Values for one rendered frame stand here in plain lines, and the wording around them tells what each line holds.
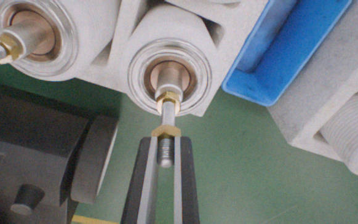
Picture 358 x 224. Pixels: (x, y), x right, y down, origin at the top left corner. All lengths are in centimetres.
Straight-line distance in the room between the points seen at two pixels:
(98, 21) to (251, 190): 74
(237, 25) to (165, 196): 67
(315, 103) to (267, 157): 36
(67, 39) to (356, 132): 36
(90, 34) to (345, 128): 34
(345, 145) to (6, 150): 54
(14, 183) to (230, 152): 52
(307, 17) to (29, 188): 56
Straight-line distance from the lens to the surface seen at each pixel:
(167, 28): 17
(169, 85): 16
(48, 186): 44
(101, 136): 43
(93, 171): 42
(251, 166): 71
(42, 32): 20
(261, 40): 46
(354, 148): 36
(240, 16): 25
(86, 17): 19
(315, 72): 40
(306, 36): 40
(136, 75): 18
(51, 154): 43
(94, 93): 52
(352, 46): 38
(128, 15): 25
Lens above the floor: 42
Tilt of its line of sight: 54 degrees down
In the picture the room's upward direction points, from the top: 179 degrees clockwise
